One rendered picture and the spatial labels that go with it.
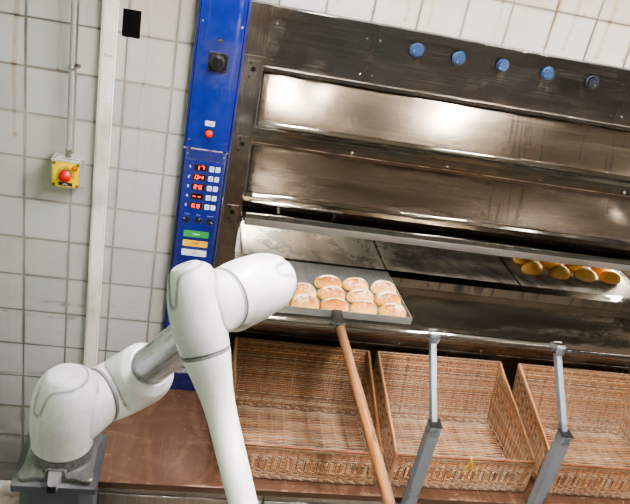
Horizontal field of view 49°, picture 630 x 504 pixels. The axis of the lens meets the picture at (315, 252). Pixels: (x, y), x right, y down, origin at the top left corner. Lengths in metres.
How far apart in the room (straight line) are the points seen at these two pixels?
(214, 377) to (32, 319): 1.55
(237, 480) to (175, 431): 1.36
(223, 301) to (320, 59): 1.23
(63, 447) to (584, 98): 2.05
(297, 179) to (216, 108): 0.39
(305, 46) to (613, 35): 1.06
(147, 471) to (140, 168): 1.04
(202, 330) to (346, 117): 1.28
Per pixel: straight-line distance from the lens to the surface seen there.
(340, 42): 2.42
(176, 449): 2.67
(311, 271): 2.63
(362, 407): 2.00
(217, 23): 2.33
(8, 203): 2.65
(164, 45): 2.38
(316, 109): 2.44
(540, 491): 2.78
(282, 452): 2.53
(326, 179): 2.53
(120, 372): 1.88
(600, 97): 2.77
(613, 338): 3.28
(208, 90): 2.38
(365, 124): 2.47
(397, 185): 2.60
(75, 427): 1.85
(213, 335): 1.37
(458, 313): 2.93
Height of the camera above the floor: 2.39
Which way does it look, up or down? 26 degrees down
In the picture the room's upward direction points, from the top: 12 degrees clockwise
